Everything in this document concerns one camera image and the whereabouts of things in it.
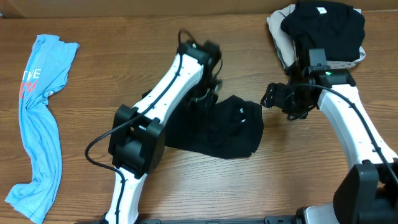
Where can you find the folded beige garment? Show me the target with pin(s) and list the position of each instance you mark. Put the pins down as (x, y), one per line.
(285, 46)

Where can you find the light blue cloth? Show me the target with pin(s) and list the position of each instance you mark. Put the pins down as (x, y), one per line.
(45, 74)

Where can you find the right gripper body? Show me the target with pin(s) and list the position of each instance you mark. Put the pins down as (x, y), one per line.
(294, 99)

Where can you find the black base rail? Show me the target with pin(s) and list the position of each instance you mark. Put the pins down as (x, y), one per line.
(287, 219)

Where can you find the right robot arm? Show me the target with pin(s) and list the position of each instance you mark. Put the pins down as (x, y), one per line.
(368, 193)

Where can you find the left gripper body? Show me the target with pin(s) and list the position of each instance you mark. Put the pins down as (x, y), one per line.
(198, 104)

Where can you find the folded black shirt on pile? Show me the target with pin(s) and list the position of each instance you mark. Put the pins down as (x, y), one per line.
(333, 26)

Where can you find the black t-shirt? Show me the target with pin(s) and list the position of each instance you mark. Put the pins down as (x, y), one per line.
(232, 129)

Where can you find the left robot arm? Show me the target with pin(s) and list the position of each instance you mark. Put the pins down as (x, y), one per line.
(138, 143)

